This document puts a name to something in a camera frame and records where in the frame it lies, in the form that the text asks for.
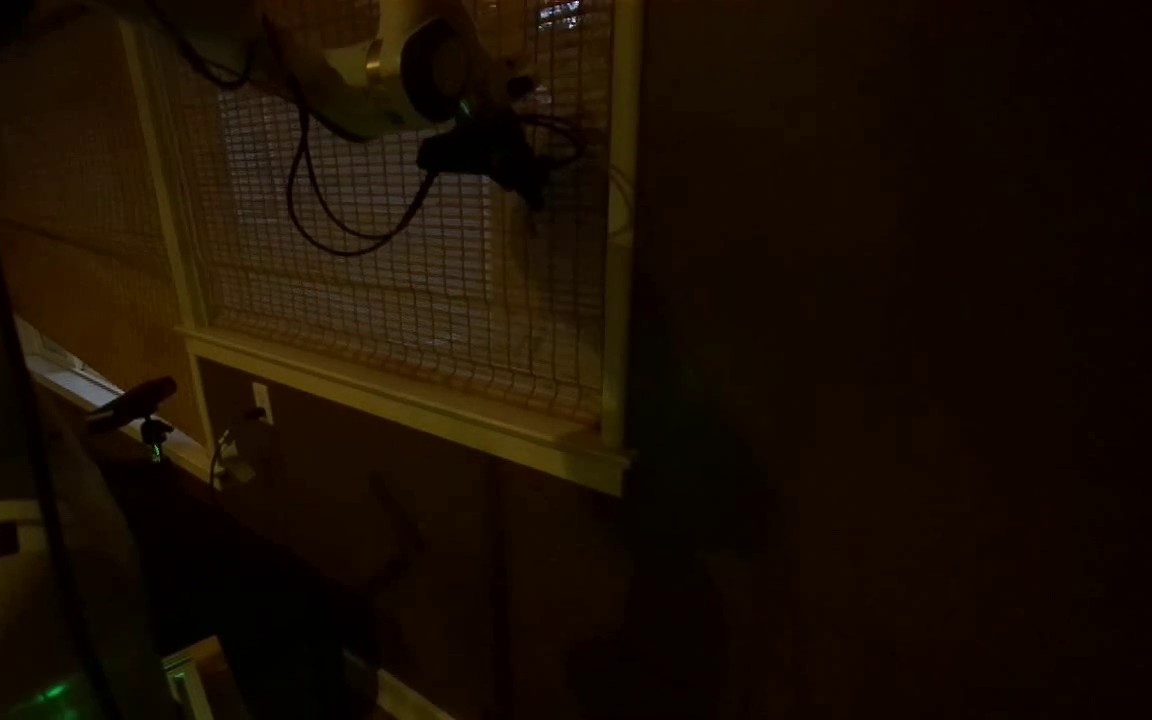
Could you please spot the small pale clamp object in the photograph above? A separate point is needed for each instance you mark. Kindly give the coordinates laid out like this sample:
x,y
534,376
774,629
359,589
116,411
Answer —
x,y
229,463

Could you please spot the black camera on stand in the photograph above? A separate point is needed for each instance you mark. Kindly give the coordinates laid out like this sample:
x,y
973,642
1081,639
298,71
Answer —
x,y
137,396

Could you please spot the dark slanted pole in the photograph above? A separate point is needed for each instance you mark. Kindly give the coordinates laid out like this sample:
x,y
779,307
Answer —
x,y
4,335

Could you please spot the pale box frame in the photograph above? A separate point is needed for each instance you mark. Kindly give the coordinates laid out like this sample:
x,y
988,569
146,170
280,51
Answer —
x,y
196,675

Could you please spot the white wall outlet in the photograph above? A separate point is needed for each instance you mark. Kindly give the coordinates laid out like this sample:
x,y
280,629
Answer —
x,y
262,401

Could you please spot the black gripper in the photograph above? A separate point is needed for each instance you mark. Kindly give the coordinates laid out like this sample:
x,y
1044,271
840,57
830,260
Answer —
x,y
476,146

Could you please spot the white wall ledge rail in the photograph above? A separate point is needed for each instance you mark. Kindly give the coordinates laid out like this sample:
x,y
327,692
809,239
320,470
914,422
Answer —
x,y
71,373

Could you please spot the white window frame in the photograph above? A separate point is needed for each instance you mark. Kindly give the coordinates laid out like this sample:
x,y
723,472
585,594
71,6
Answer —
x,y
402,401
621,266

